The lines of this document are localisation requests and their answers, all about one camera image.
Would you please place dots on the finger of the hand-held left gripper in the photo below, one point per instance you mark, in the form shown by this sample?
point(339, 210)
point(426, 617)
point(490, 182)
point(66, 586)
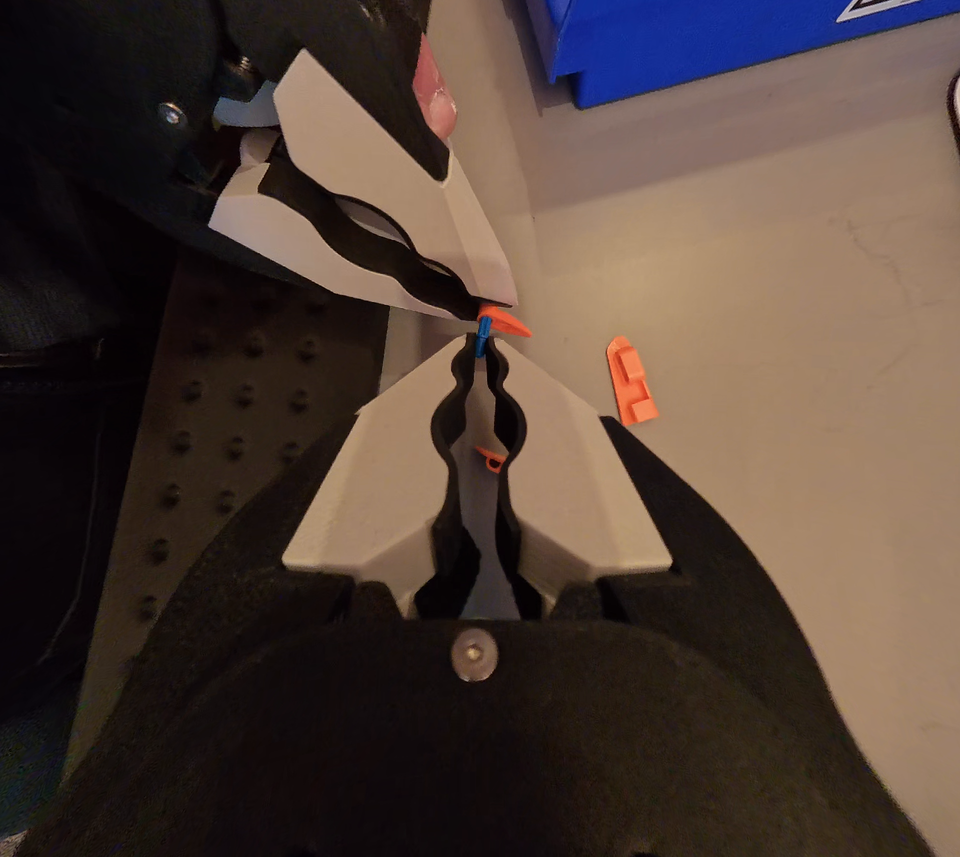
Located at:
point(285, 234)
point(375, 152)

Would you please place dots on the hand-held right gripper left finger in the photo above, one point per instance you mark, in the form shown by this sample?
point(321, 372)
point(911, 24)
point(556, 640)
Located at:
point(360, 497)

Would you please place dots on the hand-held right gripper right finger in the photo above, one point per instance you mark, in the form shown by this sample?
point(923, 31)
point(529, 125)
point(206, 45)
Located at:
point(585, 497)

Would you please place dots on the small orange wedge piece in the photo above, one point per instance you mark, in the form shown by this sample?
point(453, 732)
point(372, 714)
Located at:
point(504, 321)
point(630, 384)
point(491, 459)

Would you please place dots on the small blue pin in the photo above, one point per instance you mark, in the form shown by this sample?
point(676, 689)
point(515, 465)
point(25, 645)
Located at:
point(483, 333)

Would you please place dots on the person's left forearm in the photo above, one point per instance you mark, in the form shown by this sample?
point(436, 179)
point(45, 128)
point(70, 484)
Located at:
point(75, 272)

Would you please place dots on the person's left hand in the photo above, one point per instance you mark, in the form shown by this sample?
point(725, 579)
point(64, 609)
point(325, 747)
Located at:
point(435, 99)

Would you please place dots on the black perforated pad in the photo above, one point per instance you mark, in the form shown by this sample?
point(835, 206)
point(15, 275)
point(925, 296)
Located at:
point(240, 377)

